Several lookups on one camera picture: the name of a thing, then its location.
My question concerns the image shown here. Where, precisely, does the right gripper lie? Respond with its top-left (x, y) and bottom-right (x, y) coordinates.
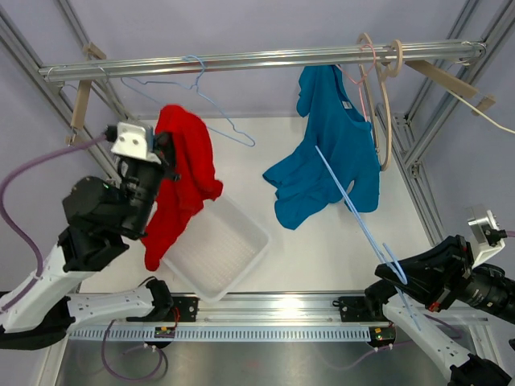
top-left (376, 231), bottom-right (515, 321)

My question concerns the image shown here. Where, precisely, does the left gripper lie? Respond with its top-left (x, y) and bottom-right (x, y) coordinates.
top-left (119, 129), bottom-right (180, 238)

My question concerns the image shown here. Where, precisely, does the red t shirt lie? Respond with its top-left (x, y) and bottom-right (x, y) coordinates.
top-left (142, 105), bottom-right (223, 272)

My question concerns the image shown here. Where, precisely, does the blue wire hanger with shirt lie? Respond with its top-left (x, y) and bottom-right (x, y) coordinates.
top-left (314, 145), bottom-right (422, 331)

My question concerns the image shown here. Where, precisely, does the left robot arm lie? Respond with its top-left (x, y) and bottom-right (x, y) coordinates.
top-left (1, 125), bottom-right (178, 351)

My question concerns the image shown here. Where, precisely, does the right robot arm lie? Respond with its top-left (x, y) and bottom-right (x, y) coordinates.
top-left (364, 236), bottom-right (514, 385)

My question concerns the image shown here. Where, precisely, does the wooden hanger left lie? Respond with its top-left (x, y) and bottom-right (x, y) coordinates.
top-left (65, 41), bottom-right (159, 154)

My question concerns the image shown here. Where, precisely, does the wooden hanger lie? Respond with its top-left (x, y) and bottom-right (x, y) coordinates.
top-left (65, 41), bottom-right (159, 154)
top-left (405, 60), bottom-right (514, 134)
top-left (356, 33), bottom-right (404, 171)

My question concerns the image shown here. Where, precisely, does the blue t shirt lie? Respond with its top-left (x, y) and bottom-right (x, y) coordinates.
top-left (263, 65), bottom-right (381, 230)

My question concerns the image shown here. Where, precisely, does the wooden hanger far right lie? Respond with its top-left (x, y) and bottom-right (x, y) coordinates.
top-left (405, 60), bottom-right (514, 134)

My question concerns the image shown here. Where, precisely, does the white plastic basket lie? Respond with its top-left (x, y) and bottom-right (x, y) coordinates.
top-left (162, 195), bottom-right (270, 303)

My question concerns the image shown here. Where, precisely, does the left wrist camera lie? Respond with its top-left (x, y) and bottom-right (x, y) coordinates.
top-left (111, 122), bottom-right (161, 164)

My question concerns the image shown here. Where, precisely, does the empty blue wire hanger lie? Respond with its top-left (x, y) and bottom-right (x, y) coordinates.
top-left (120, 55), bottom-right (256, 148)

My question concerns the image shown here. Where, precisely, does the white slotted cable duct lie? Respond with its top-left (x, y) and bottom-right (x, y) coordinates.
top-left (70, 325), bottom-right (371, 343)

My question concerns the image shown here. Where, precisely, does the aluminium front rail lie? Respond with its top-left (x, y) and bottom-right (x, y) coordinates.
top-left (64, 287), bottom-right (385, 329)

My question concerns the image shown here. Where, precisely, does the pink wire hanger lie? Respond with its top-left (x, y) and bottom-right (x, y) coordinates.
top-left (332, 43), bottom-right (382, 154)

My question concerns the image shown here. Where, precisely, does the metal hanging rail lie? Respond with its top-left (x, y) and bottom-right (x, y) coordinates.
top-left (39, 39), bottom-right (486, 83)

